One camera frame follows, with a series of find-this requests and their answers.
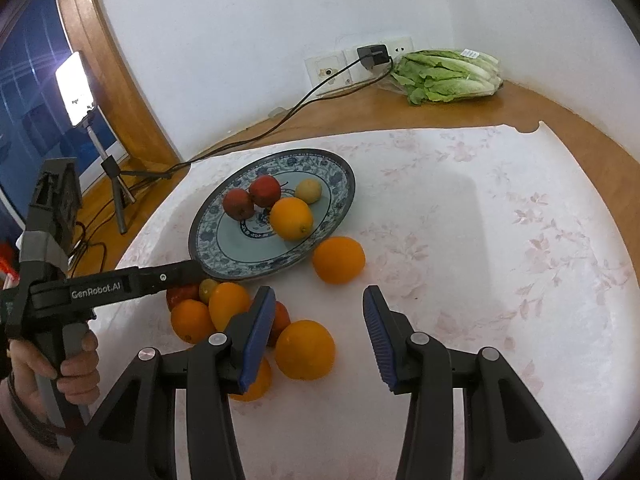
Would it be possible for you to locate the green-brown fruit pile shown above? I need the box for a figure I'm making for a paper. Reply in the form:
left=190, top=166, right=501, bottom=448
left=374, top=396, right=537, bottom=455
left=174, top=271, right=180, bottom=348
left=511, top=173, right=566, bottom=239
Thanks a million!
left=198, top=278, right=219, bottom=304

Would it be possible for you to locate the oval orange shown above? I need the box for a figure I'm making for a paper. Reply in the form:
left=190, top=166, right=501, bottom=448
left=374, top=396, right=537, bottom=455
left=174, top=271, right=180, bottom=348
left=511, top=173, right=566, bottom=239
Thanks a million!
left=208, top=282, right=252, bottom=332

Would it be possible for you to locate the red apple pile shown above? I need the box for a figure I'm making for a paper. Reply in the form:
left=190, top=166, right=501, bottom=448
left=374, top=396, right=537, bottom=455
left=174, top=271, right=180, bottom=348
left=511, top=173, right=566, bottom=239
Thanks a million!
left=222, top=188, right=255, bottom=221
left=165, top=284, right=200, bottom=311

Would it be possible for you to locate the small orange edge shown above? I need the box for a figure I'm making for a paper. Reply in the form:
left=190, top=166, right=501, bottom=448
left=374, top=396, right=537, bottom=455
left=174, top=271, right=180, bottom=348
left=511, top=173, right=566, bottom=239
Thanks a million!
left=229, top=358, right=272, bottom=402

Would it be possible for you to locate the dark red apple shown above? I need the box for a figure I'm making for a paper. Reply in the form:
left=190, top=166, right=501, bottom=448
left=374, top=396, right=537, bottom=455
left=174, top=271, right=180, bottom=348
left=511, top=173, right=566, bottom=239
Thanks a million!
left=267, top=301, right=291, bottom=348

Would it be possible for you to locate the red apple with stem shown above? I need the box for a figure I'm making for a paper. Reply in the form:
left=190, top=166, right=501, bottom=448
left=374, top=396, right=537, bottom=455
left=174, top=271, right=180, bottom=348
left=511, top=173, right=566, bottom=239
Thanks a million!
left=248, top=174, right=282, bottom=208

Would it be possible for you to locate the large front orange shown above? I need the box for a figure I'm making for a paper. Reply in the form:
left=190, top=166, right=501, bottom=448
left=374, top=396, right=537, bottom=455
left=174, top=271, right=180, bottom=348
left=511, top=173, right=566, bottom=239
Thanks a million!
left=269, top=197, right=314, bottom=242

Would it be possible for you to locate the large orange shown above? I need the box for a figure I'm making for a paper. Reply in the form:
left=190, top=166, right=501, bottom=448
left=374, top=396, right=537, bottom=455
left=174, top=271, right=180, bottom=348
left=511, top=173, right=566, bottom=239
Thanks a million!
left=274, top=320, right=336, bottom=382
left=269, top=197, right=314, bottom=242

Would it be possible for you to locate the yellow-green fruit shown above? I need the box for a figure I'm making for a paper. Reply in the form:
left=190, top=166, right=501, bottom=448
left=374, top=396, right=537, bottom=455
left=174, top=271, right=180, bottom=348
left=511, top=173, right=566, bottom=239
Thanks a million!
left=295, top=178, right=322, bottom=205

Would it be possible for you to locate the small orange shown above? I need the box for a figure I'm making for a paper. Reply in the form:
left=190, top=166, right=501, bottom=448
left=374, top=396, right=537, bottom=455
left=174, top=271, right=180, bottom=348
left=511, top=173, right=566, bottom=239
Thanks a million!
left=311, top=236, right=367, bottom=285

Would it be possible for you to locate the person's left hand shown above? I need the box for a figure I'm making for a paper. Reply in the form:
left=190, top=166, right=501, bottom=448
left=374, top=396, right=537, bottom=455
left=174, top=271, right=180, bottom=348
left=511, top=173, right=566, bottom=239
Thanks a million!
left=6, top=329, right=101, bottom=416

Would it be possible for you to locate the blue patterned ceramic plate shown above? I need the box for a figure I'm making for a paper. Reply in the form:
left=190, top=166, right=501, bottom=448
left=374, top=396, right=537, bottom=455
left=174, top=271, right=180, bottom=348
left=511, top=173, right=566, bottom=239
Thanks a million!
left=188, top=148, right=356, bottom=282

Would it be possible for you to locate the black tripod stand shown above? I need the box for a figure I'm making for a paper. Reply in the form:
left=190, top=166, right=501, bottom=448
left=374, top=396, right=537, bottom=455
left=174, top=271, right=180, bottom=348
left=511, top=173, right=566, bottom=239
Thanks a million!
left=80, top=110, right=172, bottom=235

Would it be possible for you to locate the white floral tablecloth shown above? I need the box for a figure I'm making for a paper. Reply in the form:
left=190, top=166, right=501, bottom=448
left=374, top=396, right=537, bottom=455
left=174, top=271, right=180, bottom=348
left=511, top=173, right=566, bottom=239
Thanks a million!
left=84, top=120, right=640, bottom=480

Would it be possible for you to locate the bright led light panel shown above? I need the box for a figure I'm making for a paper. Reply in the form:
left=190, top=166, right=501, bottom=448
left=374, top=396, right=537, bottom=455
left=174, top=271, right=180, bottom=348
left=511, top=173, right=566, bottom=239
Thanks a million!
left=54, top=51, right=96, bottom=126

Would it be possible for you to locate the black power adapter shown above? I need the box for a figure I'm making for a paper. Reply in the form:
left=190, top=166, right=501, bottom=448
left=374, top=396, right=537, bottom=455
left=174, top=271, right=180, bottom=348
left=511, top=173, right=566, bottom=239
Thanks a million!
left=356, top=44, right=392, bottom=72

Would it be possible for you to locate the bagged green lettuce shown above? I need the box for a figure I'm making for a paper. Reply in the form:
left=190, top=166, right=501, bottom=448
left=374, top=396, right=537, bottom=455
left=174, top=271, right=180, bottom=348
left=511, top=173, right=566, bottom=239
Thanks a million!
left=390, top=49, right=503, bottom=105

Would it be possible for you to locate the black power cable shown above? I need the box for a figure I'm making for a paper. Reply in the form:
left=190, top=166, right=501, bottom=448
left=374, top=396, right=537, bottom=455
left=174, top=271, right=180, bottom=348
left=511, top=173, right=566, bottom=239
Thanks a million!
left=67, top=56, right=396, bottom=276

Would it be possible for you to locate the white wall socket panel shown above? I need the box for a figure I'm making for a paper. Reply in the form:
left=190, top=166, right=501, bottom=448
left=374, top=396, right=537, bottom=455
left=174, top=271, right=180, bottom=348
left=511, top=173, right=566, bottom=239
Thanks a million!
left=305, top=47, right=386, bottom=96

